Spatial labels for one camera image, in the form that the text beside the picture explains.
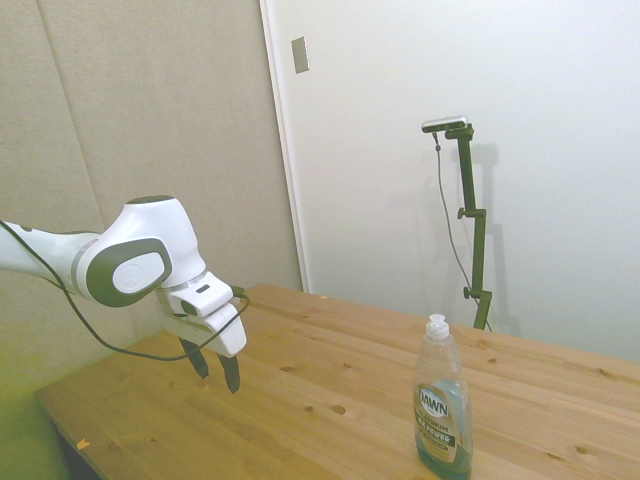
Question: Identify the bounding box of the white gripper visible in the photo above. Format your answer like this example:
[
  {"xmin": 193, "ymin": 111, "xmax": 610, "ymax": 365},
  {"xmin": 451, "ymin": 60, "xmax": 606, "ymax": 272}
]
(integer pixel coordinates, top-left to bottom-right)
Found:
[{"xmin": 156, "ymin": 290, "xmax": 249, "ymax": 395}]

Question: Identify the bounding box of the clear Dawn dish soap bottle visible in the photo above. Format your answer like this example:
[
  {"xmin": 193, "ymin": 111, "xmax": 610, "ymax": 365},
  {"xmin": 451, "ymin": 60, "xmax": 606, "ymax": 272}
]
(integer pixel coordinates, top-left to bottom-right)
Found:
[{"xmin": 411, "ymin": 313, "xmax": 474, "ymax": 478}]

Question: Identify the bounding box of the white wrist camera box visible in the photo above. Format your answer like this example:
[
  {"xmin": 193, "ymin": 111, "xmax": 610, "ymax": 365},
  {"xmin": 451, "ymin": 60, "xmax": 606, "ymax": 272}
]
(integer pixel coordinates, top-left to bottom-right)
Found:
[{"xmin": 166, "ymin": 272, "xmax": 236, "ymax": 318}]

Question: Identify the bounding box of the grey exterior camera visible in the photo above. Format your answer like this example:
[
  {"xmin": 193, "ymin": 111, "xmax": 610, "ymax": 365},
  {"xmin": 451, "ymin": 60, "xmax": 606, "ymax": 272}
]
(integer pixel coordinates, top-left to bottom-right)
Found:
[{"xmin": 421, "ymin": 114, "xmax": 471, "ymax": 134}]

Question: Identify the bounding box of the dark green camera stand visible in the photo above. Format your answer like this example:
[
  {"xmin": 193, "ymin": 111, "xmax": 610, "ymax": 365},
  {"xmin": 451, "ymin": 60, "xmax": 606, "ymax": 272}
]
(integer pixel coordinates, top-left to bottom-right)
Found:
[{"xmin": 444, "ymin": 123, "xmax": 494, "ymax": 331}]

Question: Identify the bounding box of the grey wall switch plate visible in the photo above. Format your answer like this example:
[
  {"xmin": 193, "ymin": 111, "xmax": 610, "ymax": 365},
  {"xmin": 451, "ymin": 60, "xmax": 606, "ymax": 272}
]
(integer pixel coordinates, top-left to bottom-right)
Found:
[{"xmin": 291, "ymin": 35, "xmax": 313, "ymax": 75}]

